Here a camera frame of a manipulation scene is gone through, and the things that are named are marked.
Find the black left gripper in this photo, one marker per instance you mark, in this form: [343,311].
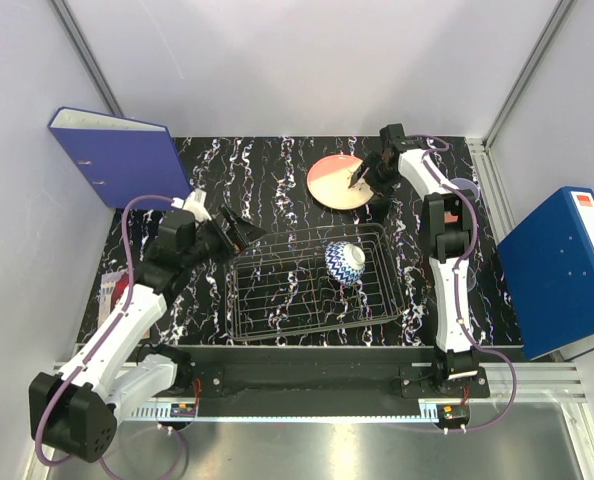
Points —
[237,238]

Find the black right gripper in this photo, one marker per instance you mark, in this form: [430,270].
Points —
[383,190]

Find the pink beige plate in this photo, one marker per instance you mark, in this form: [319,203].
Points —
[328,181]

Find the blue white patterned bowl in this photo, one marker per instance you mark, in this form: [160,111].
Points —
[345,262]

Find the pink plastic cup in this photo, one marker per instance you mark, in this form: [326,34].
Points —
[449,218]

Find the lavender plastic cup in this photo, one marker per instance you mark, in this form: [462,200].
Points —
[465,184]

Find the clear glass tumbler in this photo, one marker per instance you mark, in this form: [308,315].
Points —
[471,279]

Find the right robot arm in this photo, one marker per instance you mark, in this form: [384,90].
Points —
[448,235]

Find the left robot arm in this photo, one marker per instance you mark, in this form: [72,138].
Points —
[78,409]

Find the picture card with red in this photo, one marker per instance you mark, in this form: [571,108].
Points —
[112,287]

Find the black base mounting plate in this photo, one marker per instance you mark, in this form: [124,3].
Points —
[309,383]

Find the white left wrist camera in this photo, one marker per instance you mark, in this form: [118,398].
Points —
[195,204]

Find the black wire dish rack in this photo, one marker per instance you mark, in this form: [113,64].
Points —
[280,288]

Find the purple ring binder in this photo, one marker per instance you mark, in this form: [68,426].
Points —
[120,158]

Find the white slotted cable duct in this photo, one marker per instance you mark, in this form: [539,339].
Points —
[164,412]

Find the blue ring binder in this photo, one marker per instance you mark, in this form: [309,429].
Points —
[548,263]

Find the aluminium frame post right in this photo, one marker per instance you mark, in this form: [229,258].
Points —
[530,67]

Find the aluminium frame post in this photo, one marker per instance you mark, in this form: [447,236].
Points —
[85,54]
[530,67]

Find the aluminium frame post left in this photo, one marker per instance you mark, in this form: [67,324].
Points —
[85,54]

